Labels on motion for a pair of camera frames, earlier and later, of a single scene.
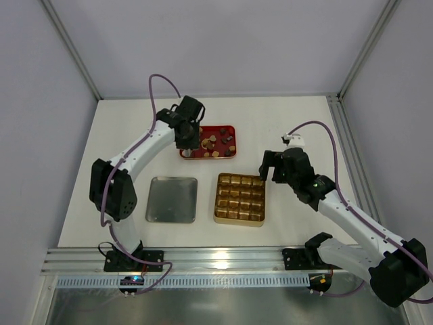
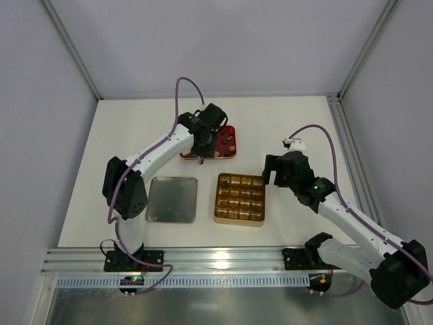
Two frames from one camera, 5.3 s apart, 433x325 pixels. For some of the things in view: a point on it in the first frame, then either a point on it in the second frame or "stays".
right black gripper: [275, 166] stays
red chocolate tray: [215, 142] stays
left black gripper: [189, 143] to [201, 152]
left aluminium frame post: [56, 21] stays
